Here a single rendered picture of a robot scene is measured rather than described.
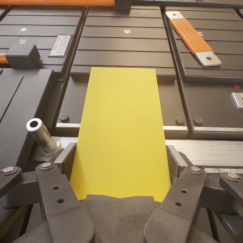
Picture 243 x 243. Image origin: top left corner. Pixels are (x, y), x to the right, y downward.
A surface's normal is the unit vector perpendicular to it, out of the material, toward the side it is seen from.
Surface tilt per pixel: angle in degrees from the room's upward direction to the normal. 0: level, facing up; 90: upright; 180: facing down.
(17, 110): 0
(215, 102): 0
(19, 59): 90
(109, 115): 0
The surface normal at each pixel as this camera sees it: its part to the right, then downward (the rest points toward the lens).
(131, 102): 0.01, -0.58
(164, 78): -0.02, 0.82
